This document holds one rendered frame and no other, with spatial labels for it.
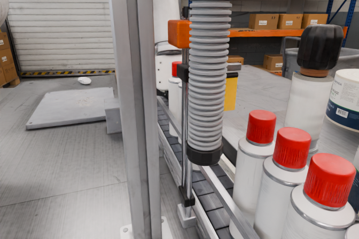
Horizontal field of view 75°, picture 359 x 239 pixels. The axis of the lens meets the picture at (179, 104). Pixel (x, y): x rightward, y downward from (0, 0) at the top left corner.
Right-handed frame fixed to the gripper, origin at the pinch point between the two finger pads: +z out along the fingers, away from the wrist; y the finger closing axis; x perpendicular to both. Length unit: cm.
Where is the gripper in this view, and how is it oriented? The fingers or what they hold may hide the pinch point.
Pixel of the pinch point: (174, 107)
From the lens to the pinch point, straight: 68.4
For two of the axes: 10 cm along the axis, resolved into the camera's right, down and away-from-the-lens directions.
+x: -2.9, -0.2, 9.6
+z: 1.0, 9.9, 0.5
